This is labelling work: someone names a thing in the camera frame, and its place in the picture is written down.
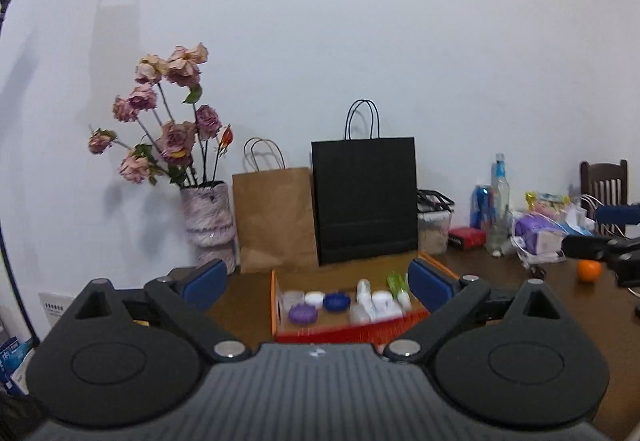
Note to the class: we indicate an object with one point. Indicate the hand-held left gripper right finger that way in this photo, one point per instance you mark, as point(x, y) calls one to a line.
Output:
point(430, 286)

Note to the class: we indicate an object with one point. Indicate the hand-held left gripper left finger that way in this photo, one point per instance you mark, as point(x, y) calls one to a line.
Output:
point(205, 283)

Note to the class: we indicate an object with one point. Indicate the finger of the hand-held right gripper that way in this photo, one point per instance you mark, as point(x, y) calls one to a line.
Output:
point(617, 214)
point(595, 247)

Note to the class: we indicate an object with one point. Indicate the green small bottle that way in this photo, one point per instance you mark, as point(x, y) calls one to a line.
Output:
point(398, 286)

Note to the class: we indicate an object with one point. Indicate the white plastic bottle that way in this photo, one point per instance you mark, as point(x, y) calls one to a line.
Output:
point(364, 293)

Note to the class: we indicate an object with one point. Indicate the clear plastic jar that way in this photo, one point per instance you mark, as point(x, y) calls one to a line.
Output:
point(359, 314)

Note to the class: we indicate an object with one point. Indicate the red cardboard box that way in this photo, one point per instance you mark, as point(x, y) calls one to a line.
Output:
point(350, 332)

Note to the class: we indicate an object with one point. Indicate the blue scalloped lid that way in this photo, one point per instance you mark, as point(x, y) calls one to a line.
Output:
point(336, 302)

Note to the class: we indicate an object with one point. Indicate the purple ribbed lid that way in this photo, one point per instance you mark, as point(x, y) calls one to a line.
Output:
point(302, 314)

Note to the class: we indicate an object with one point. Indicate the orange fruit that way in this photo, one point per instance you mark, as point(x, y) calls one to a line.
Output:
point(589, 271)

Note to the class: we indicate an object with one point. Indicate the dark wooden chair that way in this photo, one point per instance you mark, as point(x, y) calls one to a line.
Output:
point(602, 181)

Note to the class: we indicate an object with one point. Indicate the clear plastic grain container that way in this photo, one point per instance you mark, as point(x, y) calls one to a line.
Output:
point(434, 233)

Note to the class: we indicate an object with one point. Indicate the purple white ceramic vase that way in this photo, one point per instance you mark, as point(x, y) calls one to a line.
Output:
point(207, 226)

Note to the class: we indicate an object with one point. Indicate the red flat box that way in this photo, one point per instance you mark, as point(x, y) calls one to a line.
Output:
point(466, 237)

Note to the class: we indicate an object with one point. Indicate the blue drink can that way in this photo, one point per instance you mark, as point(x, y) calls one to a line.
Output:
point(481, 208)

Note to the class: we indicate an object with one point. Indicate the brown paper bag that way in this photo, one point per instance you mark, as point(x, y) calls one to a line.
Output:
point(275, 221)

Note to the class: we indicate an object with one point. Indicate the clear plastic bottle blue cap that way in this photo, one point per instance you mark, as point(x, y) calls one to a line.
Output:
point(500, 201)

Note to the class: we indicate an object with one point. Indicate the black paper bag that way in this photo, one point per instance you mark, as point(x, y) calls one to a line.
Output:
point(365, 201)

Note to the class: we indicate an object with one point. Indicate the dried pink flowers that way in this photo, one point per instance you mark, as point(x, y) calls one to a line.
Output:
point(170, 131)

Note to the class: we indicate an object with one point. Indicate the blue white packet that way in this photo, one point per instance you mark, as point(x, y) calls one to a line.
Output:
point(12, 363)

